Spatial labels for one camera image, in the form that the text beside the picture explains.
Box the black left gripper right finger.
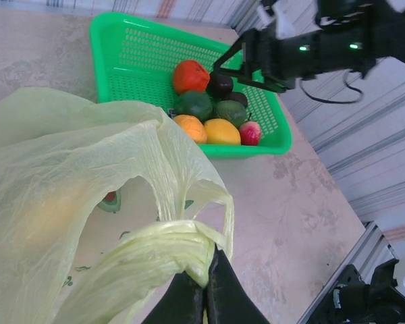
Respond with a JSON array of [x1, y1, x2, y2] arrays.
[[205, 243, 271, 324]]

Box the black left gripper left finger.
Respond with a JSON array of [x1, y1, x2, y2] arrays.
[[141, 271, 205, 324]]

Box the dark purple fake fruit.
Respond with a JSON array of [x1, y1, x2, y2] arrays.
[[206, 74, 235, 99], [222, 91, 249, 109]]

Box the dark green round fake fruit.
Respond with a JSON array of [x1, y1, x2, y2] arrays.
[[173, 90, 214, 124]]

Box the green plastic basket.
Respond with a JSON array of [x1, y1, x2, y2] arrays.
[[89, 11, 293, 159]]

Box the yellow avocado print plastic bag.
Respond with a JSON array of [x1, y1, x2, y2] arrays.
[[0, 86, 236, 324]]

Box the green fake avocado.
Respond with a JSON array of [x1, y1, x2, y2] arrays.
[[213, 99, 248, 129]]

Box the orange red fake persimmon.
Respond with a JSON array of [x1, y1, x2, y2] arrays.
[[172, 59, 211, 96]]

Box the yellow fake lemon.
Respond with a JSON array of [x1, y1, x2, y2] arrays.
[[203, 118, 242, 146]]

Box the fake orange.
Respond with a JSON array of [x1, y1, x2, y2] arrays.
[[173, 114, 209, 145]]

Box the thin black camera cable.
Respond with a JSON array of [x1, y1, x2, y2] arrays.
[[299, 72, 365, 105]]

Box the aluminium mounting rail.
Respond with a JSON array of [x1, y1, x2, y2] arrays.
[[296, 221, 393, 324]]

